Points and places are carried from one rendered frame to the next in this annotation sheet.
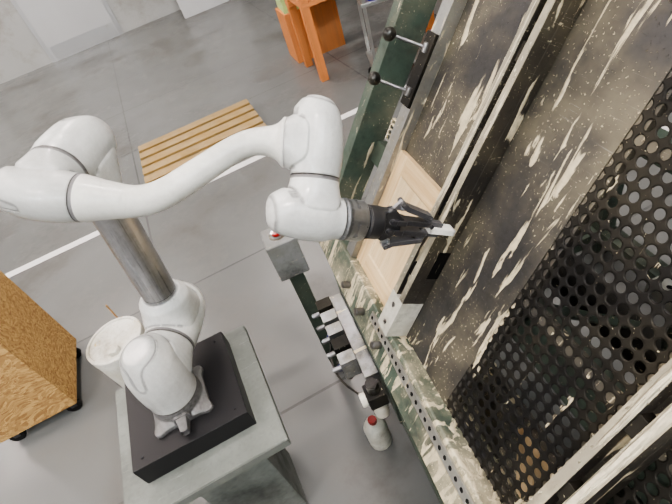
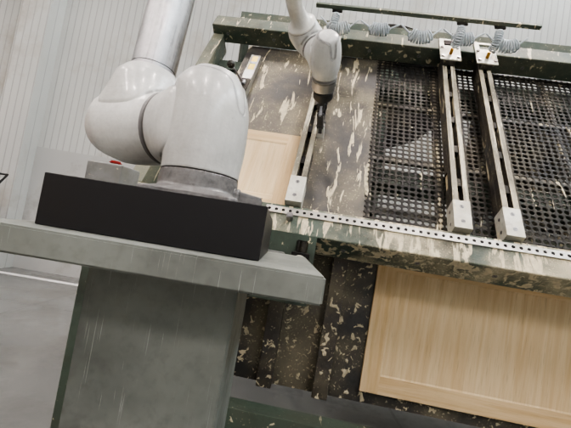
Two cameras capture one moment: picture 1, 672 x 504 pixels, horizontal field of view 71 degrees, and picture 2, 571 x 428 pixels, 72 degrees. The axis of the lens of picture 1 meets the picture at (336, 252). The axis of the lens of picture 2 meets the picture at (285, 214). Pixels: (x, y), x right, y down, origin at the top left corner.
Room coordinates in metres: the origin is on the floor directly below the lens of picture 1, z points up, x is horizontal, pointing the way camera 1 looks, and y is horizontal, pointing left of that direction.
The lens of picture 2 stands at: (0.56, 1.34, 0.80)
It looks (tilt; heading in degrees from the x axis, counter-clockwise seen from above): 3 degrees up; 281
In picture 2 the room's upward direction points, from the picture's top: 10 degrees clockwise
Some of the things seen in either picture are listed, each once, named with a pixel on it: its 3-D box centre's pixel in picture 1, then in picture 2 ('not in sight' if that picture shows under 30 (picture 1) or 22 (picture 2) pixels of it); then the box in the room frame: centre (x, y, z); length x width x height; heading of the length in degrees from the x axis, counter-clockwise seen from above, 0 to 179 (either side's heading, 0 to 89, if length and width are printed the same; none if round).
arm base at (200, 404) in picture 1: (178, 401); (206, 191); (0.87, 0.61, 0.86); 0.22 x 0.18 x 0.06; 12
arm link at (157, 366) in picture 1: (156, 368); (205, 122); (0.90, 0.60, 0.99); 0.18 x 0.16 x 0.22; 164
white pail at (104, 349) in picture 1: (127, 352); not in sight; (1.75, 1.23, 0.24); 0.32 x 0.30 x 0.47; 11
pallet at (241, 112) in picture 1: (202, 142); not in sight; (4.22, 0.84, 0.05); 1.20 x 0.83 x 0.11; 97
